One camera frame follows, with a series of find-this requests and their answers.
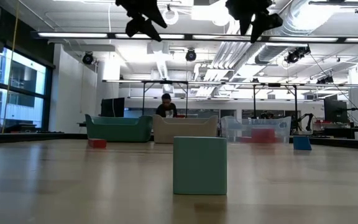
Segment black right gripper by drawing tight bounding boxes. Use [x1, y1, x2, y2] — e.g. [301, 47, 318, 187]
[224, 0, 284, 44]

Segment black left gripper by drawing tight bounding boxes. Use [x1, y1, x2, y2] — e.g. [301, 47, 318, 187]
[115, 0, 168, 43]

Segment small blue block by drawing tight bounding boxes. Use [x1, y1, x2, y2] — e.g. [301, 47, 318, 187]
[292, 136, 313, 151]

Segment long red block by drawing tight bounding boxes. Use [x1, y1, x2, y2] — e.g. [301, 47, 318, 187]
[88, 138, 108, 149]

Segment teal cube block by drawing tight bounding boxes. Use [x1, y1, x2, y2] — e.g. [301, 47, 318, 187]
[172, 136, 228, 196]

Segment black overhead light bar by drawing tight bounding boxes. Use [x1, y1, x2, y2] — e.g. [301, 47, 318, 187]
[31, 30, 358, 44]

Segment person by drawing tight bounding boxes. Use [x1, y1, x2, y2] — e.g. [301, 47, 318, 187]
[155, 93, 178, 118]

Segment black monitor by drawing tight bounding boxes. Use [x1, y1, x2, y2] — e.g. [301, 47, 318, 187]
[100, 97, 126, 118]
[323, 98, 349, 124]

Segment clear plastic bin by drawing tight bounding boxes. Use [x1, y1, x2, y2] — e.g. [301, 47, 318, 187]
[220, 115, 292, 144]

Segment green plastic bin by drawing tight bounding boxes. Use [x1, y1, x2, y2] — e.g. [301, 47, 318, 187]
[85, 113, 154, 143]

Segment pale grey plastic bin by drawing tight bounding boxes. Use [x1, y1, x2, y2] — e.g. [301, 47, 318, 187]
[152, 114, 219, 144]

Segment large black-framed window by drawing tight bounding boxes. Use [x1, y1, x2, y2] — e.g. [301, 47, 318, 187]
[0, 46, 54, 131]

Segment white ceiling ring fixture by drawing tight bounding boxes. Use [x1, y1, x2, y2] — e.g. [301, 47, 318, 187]
[162, 7, 180, 26]

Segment silver ceiling air duct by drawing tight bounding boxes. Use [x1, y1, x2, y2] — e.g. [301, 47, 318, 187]
[253, 0, 347, 63]

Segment black background rig frame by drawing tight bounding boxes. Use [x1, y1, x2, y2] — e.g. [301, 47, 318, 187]
[252, 82, 300, 131]
[141, 79, 190, 118]

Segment yellow cable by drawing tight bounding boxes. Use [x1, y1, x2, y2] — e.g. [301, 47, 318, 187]
[0, 0, 21, 134]

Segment black aluminium table frame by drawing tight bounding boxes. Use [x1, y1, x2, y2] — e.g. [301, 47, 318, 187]
[0, 132, 358, 151]

